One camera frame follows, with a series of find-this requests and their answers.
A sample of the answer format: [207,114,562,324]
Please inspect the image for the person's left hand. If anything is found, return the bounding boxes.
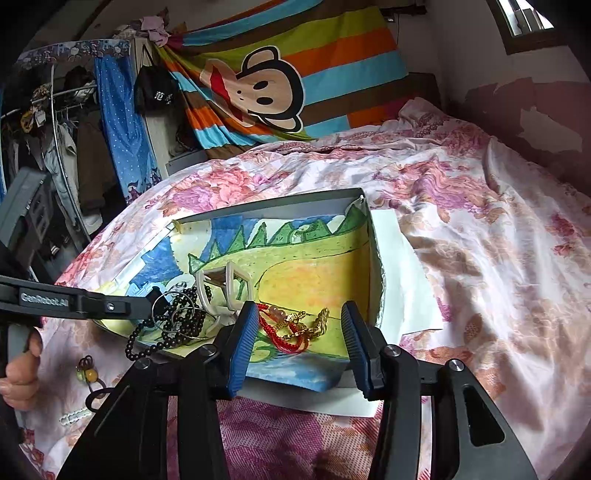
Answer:
[0,331,43,411]

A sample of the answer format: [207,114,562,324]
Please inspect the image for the grey cardboard tray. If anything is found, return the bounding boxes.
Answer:
[90,186,386,393]

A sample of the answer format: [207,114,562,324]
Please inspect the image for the black bead bracelet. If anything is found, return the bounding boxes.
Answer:
[126,284,218,361]

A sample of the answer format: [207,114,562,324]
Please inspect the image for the gold chain bracelet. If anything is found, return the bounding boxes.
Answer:
[281,307,331,335]

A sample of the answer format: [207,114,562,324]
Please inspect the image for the grey nightstand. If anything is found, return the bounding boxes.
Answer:
[165,150,208,178]

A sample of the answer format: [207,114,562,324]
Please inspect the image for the pink cloth bundle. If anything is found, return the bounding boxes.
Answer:
[141,16,171,47]

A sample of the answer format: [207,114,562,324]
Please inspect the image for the barred window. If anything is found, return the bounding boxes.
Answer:
[489,0,591,54]

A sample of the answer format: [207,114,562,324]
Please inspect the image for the dark wall shelf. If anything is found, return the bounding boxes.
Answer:
[383,0,428,17]

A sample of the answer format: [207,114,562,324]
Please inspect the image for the white paper sheet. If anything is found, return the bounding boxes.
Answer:
[240,210,444,418]

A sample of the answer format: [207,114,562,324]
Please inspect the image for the black cloth bag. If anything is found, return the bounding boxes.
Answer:
[134,65,181,112]

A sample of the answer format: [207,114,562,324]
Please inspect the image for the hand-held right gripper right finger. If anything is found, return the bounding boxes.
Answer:
[341,302,539,480]

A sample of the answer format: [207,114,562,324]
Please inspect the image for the floral bedspread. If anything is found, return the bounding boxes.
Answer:
[18,95,591,480]

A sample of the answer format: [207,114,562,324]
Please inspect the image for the silver bangle rings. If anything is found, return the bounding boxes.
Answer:
[150,286,206,337]

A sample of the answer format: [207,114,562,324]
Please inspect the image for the narrow blue dotted curtain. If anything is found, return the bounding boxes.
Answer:
[95,55,162,206]

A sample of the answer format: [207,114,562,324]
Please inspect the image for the beige plastic watch stand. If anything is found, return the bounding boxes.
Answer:
[194,262,252,324]

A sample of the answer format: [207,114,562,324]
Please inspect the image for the red string bracelet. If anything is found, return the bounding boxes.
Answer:
[256,302,319,356]

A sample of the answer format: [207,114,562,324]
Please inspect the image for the row of hanging clothes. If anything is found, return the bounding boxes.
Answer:
[0,65,121,278]

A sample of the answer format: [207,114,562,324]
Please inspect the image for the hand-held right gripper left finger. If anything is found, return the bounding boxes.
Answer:
[55,301,260,480]

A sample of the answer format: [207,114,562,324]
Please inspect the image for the striped monkey blanket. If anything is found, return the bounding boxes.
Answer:
[154,0,409,160]

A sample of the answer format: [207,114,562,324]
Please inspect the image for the floral wardrobe valance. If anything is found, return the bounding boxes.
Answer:
[14,39,134,70]

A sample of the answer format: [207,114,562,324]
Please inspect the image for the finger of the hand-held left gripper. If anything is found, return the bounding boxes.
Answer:
[87,284,158,324]

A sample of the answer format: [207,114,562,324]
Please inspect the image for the crayon dinosaur drawing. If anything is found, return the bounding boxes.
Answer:
[99,203,382,393]

